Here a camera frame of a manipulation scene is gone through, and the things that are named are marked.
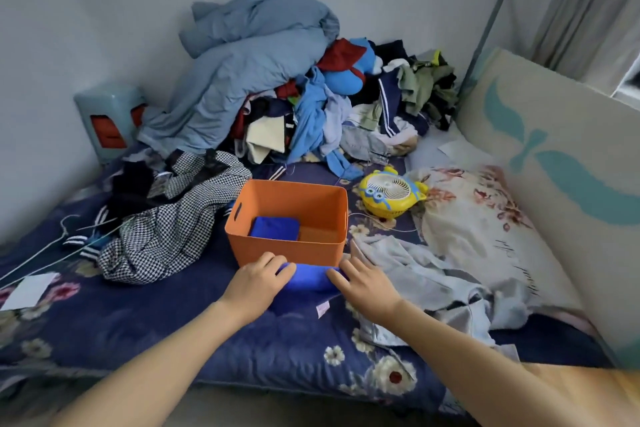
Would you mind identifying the person's left hand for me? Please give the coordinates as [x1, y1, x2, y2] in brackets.
[219, 251, 297, 328]

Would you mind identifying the grey metal drying rack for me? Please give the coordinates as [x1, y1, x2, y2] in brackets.
[457, 0, 576, 97]

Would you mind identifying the person's left forearm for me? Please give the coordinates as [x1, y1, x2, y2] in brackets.
[49, 299, 251, 427]

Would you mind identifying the pile of mixed clothes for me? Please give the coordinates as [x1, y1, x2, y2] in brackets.
[229, 36, 459, 182]

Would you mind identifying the white floral pillow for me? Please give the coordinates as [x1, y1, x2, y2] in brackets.
[407, 165, 586, 312]

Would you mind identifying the crumpled grey white garment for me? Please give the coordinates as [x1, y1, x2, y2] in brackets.
[345, 234, 531, 348]

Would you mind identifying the black white houndstooth garment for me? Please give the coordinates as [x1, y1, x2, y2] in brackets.
[97, 150, 253, 285]

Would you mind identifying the white headboard with teal print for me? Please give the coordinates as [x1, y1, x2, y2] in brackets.
[455, 47, 640, 368]

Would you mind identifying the cream folded fabric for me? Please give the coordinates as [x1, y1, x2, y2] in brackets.
[245, 119, 286, 165]

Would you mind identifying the yellow cartoon desk fan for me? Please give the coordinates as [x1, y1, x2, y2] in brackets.
[358, 166, 429, 221]

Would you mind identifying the person's right forearm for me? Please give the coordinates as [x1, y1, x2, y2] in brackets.
[387, 299, 640, 427]

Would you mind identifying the small white paper card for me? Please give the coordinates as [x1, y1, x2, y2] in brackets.
[0, 272, 60, 312]

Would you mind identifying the teal plastic stool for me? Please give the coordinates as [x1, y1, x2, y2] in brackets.
[73, 83, 149, 165]

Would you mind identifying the person's right hand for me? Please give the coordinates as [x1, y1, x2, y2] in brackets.
[325, 255, 406, 328]

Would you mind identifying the blue towel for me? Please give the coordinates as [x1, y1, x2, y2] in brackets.
[269, 262, 351, 318]
[249, 216, 301, 242]

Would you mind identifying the blue plush toy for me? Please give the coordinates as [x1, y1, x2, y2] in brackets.
[317, 37, 383, 96]

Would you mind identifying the bed with blue floral sheet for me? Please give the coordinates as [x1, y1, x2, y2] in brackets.
[0, 141, 616, 418]

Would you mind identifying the light blue duvet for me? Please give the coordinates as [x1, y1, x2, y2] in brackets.
[137, 0, 341, 157]

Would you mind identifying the white paper sheet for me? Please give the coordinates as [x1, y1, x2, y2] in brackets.
[439, 139, 496, 167]

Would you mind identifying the beige patterned curtain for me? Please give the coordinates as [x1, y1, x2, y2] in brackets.
[529, 0, 640, 95]

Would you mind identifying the orange plastic storage bin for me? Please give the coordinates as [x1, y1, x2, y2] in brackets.
[223, 179, 349, 270]

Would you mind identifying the white wire clothes hanger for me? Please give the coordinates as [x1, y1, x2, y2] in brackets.
[0, 213, 126, 288]

